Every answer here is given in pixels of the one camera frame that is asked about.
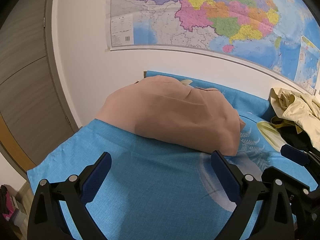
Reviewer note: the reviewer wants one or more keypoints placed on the cream beige garment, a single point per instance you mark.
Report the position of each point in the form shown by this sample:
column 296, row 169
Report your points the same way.
column 300, row 109

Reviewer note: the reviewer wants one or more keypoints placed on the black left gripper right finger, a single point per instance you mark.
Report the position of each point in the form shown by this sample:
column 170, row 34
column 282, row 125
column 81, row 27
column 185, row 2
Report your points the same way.
column 275, row 217

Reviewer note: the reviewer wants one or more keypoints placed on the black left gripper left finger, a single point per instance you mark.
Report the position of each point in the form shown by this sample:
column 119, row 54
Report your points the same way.
column 46, row 219

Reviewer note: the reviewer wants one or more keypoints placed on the black and mustard garment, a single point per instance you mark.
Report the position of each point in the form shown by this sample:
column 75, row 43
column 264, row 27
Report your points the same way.
column 293, row 135

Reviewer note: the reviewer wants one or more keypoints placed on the colourful wall map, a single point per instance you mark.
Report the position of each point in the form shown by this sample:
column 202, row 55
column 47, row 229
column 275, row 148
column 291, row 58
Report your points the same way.
column 280, row 35

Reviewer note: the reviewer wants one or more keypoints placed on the grey wooden wardrobe door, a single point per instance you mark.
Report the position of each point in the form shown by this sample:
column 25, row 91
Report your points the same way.
column 35, row 117

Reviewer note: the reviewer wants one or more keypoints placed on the pink coat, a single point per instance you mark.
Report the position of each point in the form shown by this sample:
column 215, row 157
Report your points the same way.
column 163, row 108

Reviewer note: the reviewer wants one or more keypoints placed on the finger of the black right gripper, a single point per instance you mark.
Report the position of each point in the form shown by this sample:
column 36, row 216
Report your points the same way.
column 306, row 159
column 304, row 202

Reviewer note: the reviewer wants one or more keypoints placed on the blue floral bed sheet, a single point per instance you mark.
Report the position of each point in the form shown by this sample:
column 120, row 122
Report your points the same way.
column 156, row 190

